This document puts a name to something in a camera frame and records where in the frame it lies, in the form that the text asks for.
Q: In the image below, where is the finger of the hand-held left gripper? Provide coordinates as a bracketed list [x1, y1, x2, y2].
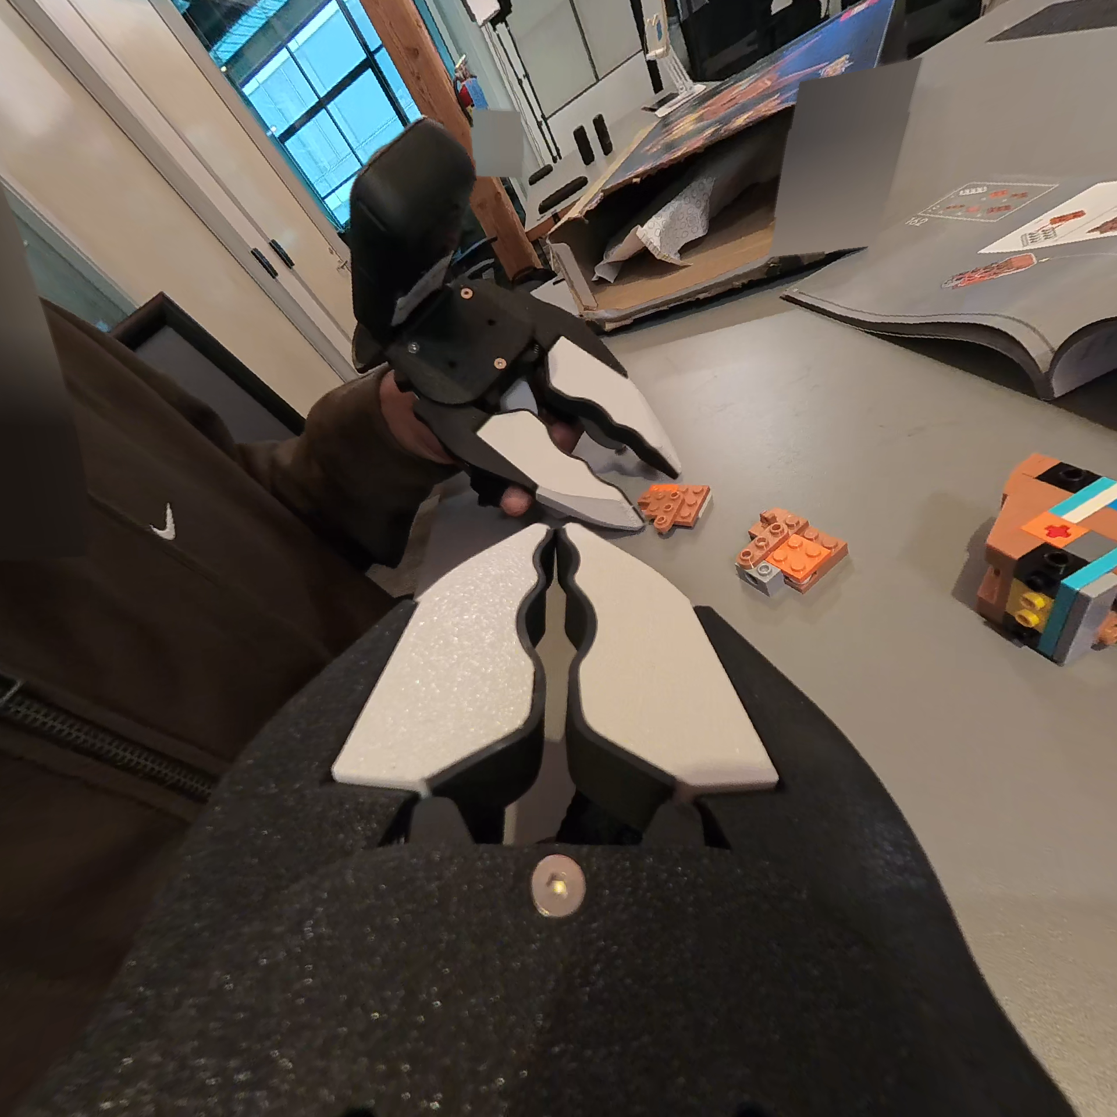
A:
[478, 411, 645, 533]
[539, 336, 684, 481]

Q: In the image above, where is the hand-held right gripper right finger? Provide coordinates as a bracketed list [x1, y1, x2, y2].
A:
[558, 522, 780, 809]

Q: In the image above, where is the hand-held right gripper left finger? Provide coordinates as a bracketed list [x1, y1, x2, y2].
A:
[331, 524, 556, 798]

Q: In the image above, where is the orange brick plate assembly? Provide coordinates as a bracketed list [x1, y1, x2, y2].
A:
[637, 482, 712, 535]

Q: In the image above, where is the multicoloured brick model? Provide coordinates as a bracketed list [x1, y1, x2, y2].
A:
[975, 453, 1117, 667]

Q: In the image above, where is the person's left forearm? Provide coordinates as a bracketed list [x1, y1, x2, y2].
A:
[235, 376, 459, 570]

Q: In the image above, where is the white desk stand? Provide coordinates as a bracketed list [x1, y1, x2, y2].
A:
[644, 0, 710, 100]

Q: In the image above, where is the person's left hand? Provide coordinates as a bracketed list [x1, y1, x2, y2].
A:
[382, 371, 534, 519]

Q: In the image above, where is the cardboard box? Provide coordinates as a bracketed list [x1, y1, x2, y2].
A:
[544, 0, 921, 334]

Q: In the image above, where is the white patterned paper bag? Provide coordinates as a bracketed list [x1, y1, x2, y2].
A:
[593, 170, 728, 283]

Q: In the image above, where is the orange and grey brick assembly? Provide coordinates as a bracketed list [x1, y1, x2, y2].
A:
[736, 508, 850, 597]

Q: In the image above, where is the dark framed board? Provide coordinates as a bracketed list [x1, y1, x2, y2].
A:
[108, 292, 307, 442]

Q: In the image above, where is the window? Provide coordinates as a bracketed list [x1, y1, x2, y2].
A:
[178, 0, 420, 231]

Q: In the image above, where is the white double door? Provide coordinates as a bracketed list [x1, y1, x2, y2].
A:
[17, 0, 359, 369]

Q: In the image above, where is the person's brown jacket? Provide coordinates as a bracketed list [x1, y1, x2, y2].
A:
[0, 297, 420, 1117]

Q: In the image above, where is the brick instruction booklet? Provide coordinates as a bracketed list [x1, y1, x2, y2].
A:
[780, 175, 1117, 402]

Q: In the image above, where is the wooden post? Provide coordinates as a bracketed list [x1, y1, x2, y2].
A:
[361, 0, 543, 273]

